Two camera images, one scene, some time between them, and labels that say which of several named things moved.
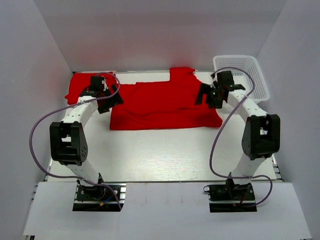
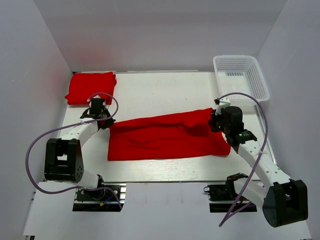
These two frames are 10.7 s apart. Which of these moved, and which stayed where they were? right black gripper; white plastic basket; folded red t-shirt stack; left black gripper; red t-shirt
Moved: red t-shirt; left black gripper; right black gripper
Stayed: white plastic basket; folded red t-shirt stack
